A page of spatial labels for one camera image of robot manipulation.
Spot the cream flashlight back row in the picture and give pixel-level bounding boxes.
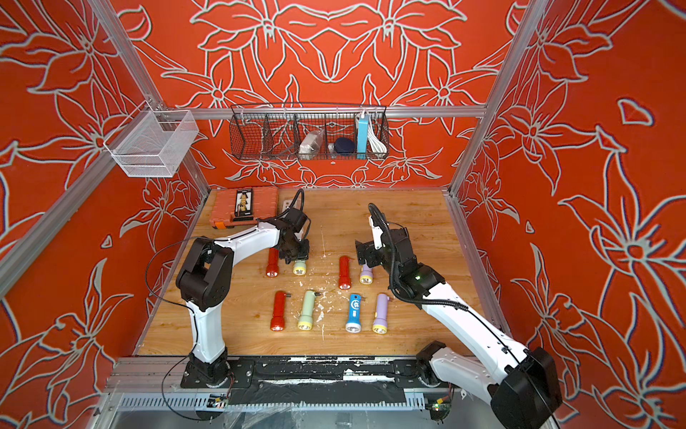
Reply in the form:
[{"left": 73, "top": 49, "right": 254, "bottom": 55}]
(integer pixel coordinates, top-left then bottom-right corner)
[{"left": 293, "top": 259, "right": 307, "bottom": 276}]

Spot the purple flashlight back row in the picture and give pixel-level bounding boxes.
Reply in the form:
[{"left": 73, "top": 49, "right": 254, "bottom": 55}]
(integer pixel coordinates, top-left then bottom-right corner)
[{"left": 359, "top": 264, "right": 373, "bottom": 284}]

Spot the purple flashlight row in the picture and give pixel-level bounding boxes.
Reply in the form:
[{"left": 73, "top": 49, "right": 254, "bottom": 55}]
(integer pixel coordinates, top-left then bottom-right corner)
[
  {"left": 359, "top": 264, "right": 373, "bottom": 284},
  {"left": 373, "top": 293, "right": 391, "bottom": 334}
]

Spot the red flashlight back row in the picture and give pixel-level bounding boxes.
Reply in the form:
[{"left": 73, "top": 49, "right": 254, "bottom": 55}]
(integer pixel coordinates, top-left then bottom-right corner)
[
  {"left": 339, "top": 256, "right": 352, "bottom": 291},
  {"left": 265, "top": 248, "right": 280, "bottom": 278}
]

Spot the red flashlight row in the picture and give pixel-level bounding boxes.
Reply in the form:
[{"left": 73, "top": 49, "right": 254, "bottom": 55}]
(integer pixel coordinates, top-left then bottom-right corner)
[
  {"left": 339, "top": 256, "right": 352, "bottom": 291},
  {"left": 265, "top": 248, "right": 280, "bottom": 278},
  {"left": 270, "top": 291, "right": 290, "bottom": 332}
]

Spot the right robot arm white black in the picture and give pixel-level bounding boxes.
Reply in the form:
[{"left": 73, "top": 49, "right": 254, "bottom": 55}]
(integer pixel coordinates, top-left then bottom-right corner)
[{"left": 356, "top": 204, "right": 562, "bottom": 428}]

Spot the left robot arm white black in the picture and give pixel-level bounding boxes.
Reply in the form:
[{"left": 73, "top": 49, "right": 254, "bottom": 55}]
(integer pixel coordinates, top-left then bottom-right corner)
[{"left": 176, "top": 189, "right": 310, "bottom": 388}]

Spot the green flashlight front row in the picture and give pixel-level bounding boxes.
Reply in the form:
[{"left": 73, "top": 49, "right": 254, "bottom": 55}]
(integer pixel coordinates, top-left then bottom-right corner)
[{"left": 298, "top": 290, "right": 317, "bottom": 331}]

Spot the red flashlight front row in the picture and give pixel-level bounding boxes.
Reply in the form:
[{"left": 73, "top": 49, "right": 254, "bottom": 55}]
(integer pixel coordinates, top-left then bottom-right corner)
[{"left": 270, "top": 291, "right": 290, "bottom": 332}]

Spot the blue flashlight front row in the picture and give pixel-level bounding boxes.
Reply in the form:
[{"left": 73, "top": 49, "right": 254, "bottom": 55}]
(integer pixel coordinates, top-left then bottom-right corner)
[{"left": 345, "top": 293, "right": 362, "bottom": 334}]

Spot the purple flashlight front row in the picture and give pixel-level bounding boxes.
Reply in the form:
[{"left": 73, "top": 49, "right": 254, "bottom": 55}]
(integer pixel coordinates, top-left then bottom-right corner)
[{"left": 373, "top": 293, "right": 391, "bottom": 334}]

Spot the orange tool case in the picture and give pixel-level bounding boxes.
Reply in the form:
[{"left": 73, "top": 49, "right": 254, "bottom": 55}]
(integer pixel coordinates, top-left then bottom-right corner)
[{"left": 209, "top": 186, "right": 278, "bottom": 229}]

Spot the black card on case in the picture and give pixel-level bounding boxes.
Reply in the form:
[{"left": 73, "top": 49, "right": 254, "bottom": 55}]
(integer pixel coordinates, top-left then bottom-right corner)
[{"left": 233, "top": 189, "right": 254, "bottom": 222}]

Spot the white bagged item in basket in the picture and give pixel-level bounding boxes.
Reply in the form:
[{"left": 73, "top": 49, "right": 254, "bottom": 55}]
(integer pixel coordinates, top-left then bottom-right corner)
[{"left": 298, "top": 130, "right": 325, "bottom": 160}]

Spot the dark blue round item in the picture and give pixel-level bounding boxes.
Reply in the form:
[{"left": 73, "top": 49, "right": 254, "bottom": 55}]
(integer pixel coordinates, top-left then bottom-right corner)
[{"left": 333, "top": 137, "right": 357, "bottom": 157}]

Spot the light blue box in basket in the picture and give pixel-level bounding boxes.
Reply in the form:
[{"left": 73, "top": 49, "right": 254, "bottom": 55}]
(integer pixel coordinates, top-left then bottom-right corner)
[{"left": 356, "top": 111, "right": 369, "bottom": 159}]

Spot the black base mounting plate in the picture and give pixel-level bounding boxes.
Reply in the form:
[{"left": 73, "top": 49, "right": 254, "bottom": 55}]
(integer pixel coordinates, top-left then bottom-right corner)
[{"left": 180, "top": 356, "right": 453, "bottom": 408}]

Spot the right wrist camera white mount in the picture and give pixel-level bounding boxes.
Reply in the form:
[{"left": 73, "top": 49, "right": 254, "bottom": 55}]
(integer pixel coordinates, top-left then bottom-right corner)
[{"left": 369, "top": 216, "right": 383, "bottom": 250}]

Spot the white cable in basket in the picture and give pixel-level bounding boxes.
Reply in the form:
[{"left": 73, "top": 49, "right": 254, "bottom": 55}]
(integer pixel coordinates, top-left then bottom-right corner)
[{"left": 367, "top": 124, "right": 388, "bottom": 157}]

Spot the black wire wall basket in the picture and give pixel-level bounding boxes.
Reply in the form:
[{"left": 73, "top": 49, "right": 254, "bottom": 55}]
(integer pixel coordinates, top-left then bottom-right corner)
[{"left": 229, "top": 103, "right": 391, "bottom": 161}]

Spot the clear plastic wall bin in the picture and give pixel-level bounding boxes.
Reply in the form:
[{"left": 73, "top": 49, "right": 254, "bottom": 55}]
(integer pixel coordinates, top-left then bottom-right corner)
[{"left": 106, "top": 110, "right": 198, "bottom": 178}]

